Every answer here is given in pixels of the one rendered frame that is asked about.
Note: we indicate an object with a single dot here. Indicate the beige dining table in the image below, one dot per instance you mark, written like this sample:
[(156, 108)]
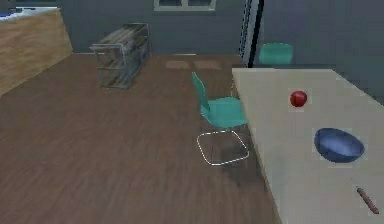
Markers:
[(300, 173)]

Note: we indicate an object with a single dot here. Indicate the wooden kitchen counter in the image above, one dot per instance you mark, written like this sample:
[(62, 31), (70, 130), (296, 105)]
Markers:
[(30, 46)]

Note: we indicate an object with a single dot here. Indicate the grey metal shelf rack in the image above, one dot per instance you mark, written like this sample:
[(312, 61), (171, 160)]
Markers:
[(121, 56)]

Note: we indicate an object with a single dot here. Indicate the red apple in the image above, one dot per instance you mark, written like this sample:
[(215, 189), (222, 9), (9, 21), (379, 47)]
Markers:
[(298, 98)]

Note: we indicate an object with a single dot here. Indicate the grey framed window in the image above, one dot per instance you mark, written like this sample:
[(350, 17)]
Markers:
[(184, 4)]

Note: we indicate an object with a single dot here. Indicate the blue bowl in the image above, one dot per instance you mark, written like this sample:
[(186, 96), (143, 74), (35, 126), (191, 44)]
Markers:
[(338, 146)]

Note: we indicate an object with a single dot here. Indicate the brown pencil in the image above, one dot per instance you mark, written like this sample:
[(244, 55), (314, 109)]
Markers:
[(367, 200)]

